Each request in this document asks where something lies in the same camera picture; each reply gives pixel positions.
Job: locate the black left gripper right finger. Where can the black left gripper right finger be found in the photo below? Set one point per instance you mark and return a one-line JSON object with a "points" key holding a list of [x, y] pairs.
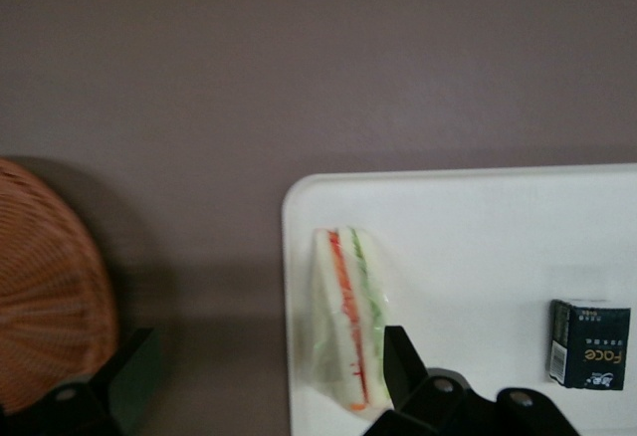
{"points": [[418, 401]]}

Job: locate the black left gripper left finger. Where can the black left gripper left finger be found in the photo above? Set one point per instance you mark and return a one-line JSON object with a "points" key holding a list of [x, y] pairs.
{"points": [[89, 406]]}

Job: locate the triangle sandwich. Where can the triangle sandwich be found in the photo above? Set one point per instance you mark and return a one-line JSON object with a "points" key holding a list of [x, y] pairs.
{"points": [[348, 316]]}

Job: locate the brown round wicker basket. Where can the brown round wicker basket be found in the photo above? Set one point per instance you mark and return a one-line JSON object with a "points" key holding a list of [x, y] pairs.
{"points": [[50, 282]]}

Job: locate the beige plastic tray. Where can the beige plastic tray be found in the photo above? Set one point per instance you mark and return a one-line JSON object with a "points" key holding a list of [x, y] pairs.
{"points": [[473, 257]]}

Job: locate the black Face tissue pack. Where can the black Face tissue pack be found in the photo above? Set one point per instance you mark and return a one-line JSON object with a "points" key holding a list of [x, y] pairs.
{"points": [[592, 346]]}

